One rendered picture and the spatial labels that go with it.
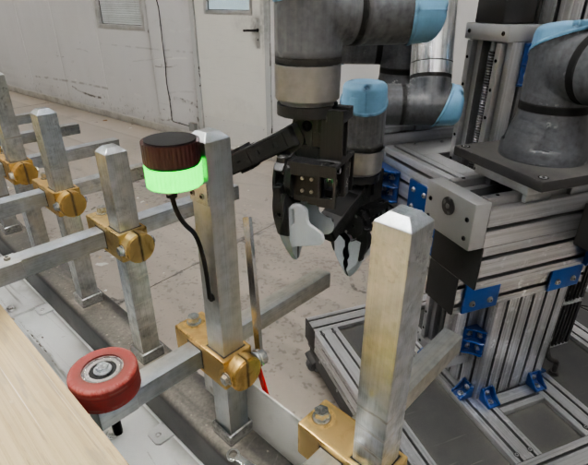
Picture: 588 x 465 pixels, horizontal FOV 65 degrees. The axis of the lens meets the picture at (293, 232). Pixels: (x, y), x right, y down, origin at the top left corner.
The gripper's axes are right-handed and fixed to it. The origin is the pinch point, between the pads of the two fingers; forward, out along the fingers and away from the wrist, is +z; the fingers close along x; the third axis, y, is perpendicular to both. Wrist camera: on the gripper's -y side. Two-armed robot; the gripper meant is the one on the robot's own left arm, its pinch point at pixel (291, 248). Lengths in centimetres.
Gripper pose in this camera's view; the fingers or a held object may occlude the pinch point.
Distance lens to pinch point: 63.3
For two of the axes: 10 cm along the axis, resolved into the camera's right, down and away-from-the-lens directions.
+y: 9.2, 1.8, -3.6
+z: 0.0, 8.9, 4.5
